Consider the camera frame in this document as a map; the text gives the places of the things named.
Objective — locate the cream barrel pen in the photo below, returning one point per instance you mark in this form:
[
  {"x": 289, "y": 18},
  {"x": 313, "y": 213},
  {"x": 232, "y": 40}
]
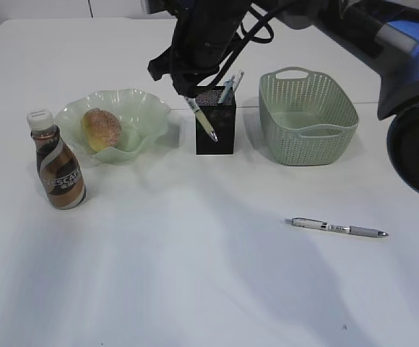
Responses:
[{"x": 201, "y": 118}]

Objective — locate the black mesh pen holder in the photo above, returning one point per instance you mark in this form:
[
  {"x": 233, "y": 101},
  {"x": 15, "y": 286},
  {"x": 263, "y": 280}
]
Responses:
[{"x": 222, "y": 117}]

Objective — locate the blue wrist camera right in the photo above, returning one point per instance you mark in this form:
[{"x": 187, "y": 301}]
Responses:
[{"x": 156, "y": 6}]

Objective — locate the white pen grey grip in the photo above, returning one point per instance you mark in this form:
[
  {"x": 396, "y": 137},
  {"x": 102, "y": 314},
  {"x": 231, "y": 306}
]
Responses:
[{"x": 227, "y": 87}]

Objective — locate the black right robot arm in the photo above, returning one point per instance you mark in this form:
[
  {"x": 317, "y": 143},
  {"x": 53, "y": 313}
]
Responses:
[{"x": 209, "y": 36}]

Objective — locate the clear plastic ruler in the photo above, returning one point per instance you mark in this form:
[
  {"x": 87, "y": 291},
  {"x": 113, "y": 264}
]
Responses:
[{"x": 237, "y": 80}]

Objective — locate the green plastic woven basket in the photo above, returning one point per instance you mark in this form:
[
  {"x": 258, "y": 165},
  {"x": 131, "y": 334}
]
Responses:
[{"x": 306, "y": 117}]

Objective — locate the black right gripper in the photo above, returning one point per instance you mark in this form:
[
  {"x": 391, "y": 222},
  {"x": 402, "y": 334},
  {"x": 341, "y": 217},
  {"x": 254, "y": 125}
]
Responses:
[{"x": 193, "y": 67}]

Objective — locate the green glass ruffled plate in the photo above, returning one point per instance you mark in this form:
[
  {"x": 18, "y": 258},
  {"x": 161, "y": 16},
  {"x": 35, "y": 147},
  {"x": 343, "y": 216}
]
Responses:
[{"x": 143, "y": 117}]

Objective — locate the brown Nescafe coffee bottle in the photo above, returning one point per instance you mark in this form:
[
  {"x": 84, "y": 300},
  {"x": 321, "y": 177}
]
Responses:
[{"x": 58, "y": 169}]

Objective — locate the golden bread roll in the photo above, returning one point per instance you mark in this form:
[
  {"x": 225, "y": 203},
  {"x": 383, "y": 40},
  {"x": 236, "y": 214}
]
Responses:
[{"x": 102, "y": 129}]

